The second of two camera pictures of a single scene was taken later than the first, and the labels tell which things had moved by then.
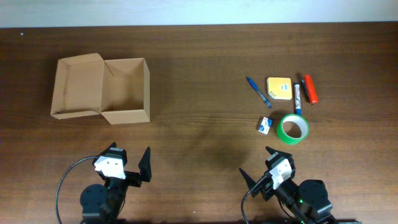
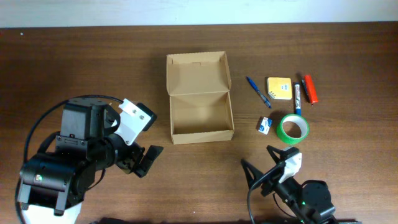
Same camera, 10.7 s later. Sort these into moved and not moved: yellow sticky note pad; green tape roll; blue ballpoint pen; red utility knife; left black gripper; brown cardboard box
Moved: brown cardboard box; left black gripper
Not moved: blue ballpoint pen; yellow sticky note pad; red utility knife; green tape roll
